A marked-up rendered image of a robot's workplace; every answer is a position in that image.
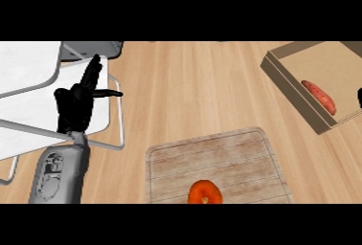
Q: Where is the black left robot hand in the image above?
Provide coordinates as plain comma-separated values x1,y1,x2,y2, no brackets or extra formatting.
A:
51,54,123,134

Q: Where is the long red sweet potato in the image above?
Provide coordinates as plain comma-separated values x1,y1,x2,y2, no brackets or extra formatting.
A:
299,79,339,117

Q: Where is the brown cardboard box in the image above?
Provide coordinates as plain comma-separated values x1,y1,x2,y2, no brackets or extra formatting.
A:
258,41,362,136

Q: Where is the pale wooden cutting board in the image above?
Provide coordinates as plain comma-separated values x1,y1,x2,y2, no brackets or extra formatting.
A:
144,125,295,205

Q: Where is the dark grey flat object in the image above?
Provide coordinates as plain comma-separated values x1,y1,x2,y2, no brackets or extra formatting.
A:
60,41,125,62

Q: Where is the white tiered wire rack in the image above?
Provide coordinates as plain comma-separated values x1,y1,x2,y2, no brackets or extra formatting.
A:
0,41,126,187

